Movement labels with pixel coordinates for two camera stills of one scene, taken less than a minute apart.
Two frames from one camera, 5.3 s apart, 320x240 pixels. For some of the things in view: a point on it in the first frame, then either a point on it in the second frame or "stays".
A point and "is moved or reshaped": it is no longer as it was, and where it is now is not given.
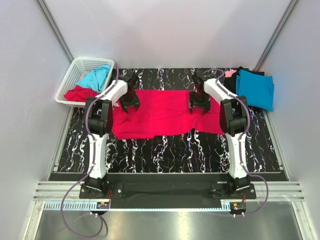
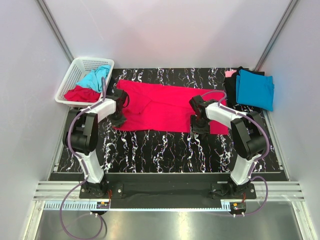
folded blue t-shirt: (258, 89) stays
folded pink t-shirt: (228, 73) stays
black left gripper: (134, 103) → (119, 123)
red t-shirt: (163, 111) is moved or reshaped
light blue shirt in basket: (96, 79) stays
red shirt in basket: (80, 93) stays
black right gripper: (206, 105) → (201, 131)
